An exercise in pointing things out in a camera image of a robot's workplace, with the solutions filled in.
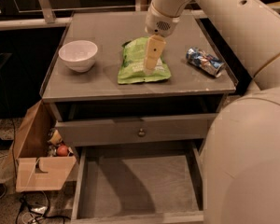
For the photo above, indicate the white ceramic bowl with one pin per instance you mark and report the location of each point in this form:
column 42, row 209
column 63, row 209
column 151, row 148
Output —
column 78, row 55

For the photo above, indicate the green rice chip bag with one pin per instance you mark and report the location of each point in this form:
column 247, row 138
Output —
column 132, row 67

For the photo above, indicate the brown cardboard box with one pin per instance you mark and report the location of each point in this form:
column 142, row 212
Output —
column 36, row 170

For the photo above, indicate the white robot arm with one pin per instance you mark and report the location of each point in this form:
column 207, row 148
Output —
column 241, row 165

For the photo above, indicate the open grey middle drawer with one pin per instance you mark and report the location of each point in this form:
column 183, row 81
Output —
column 149, row 183

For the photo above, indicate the red apple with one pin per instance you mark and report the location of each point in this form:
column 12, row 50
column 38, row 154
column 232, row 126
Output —
column 62, row 151

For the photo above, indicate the grey top drawer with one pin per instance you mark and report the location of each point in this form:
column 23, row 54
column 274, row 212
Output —
column 100, row 132

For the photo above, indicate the yellow snack bag in box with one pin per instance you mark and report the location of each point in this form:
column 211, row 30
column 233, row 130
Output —
column 54, row 137

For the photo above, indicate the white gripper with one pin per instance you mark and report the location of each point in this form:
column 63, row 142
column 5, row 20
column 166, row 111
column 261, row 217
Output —
column 158, row 25

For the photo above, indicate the metal railing frame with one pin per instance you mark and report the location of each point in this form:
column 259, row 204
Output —
column 30, row 14

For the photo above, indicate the round metal drawer knob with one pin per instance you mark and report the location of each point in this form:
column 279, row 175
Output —
column 141, row 133

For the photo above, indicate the grey drawer cabinet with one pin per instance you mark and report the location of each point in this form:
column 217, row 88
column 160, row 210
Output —
column 96, row 94

